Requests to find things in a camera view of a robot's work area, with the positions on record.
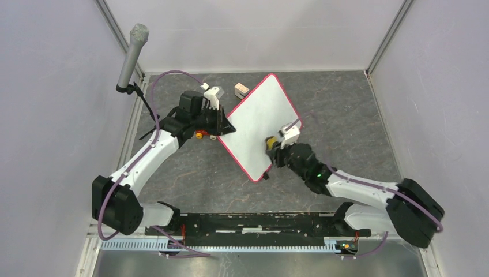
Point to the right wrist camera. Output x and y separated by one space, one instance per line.
288 135

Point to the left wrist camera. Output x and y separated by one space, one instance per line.
212 95

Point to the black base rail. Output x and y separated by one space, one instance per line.
262 231

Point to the pink framed whiteboard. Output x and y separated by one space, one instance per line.
261 114

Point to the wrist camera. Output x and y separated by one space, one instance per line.
288 135
212 95

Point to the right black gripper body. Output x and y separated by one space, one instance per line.
282 158

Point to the grey microphone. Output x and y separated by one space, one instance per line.
138 37

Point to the red toy block car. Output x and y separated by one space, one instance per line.
202 133

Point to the yellow bone-shaped eraser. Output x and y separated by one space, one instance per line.
270 141

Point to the red toy block boat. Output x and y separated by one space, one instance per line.
241 91

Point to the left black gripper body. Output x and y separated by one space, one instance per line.
209 120

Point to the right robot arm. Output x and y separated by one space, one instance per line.
405 207

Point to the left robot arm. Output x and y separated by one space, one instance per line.
115 198

